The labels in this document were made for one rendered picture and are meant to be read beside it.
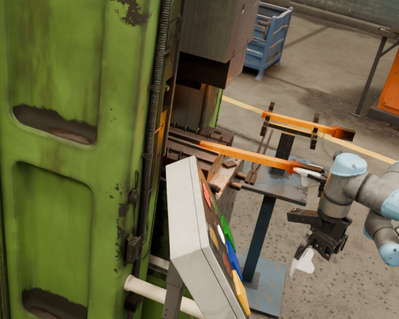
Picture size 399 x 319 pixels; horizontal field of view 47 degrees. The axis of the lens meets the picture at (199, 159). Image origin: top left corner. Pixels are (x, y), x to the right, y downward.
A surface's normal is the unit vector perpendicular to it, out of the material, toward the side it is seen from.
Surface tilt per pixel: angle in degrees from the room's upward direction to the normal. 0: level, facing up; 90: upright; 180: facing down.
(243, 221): 0
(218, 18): 90
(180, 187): 30
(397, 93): 91
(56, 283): 90
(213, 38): 90
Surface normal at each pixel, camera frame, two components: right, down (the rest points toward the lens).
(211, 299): 0.09, 0.52
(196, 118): -0.33, 0.44
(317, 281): 0.16, -0.85
